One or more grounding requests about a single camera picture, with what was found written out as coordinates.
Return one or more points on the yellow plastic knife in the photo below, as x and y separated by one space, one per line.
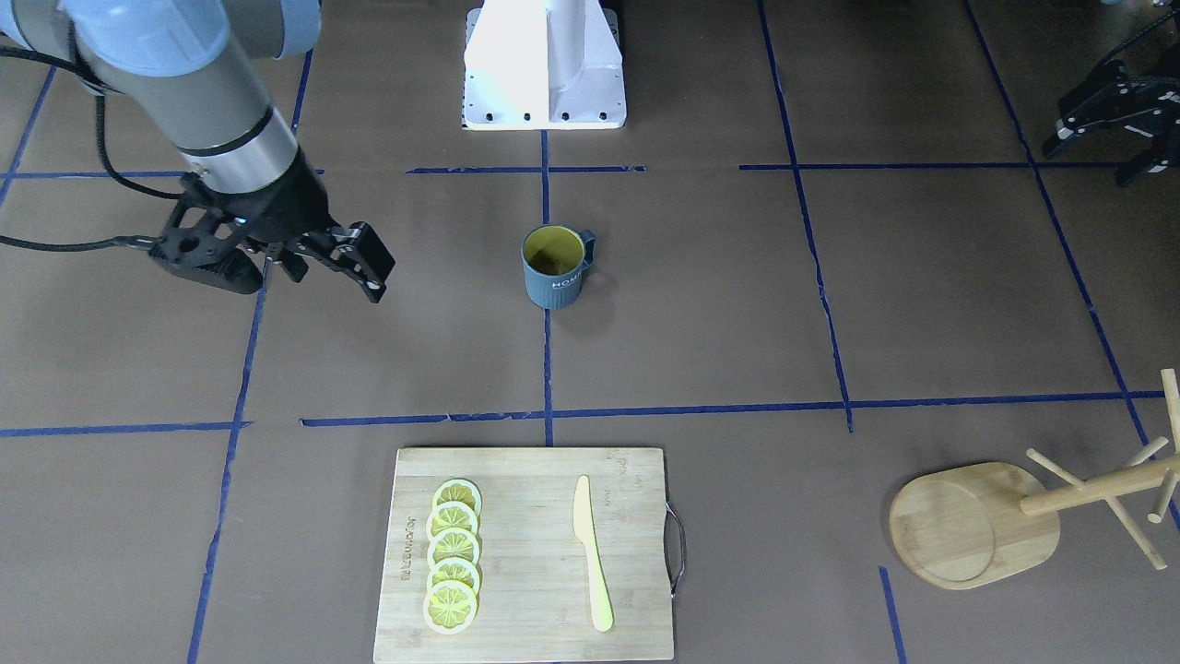
583 524

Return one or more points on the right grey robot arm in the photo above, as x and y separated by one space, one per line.
250 190

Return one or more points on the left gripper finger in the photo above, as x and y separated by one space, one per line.
1153 160

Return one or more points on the white camera post base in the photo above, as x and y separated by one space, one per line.
544 65

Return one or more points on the blue-green mug yellow inside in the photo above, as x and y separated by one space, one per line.
555 259

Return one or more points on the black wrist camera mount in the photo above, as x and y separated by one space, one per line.
202 238
1109 97

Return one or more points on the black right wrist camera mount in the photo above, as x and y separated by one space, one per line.
202 238

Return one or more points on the bamboo cutting board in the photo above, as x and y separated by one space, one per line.
533 602

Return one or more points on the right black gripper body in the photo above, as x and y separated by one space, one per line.
293 202

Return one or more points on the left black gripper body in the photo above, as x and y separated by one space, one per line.
1113 109

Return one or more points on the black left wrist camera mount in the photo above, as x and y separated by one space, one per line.
1109 97

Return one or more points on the lemon slice one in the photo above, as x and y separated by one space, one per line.
459 490

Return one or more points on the lemon slice four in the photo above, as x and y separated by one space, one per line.
458 569

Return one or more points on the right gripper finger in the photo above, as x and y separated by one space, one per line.
291 263

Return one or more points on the wooden cup storage rack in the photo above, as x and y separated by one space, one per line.
970 526

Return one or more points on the lemon slice three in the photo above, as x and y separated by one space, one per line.
454 542

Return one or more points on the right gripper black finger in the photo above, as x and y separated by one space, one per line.
358 253

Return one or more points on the lemon slice two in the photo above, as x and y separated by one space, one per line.
450 515

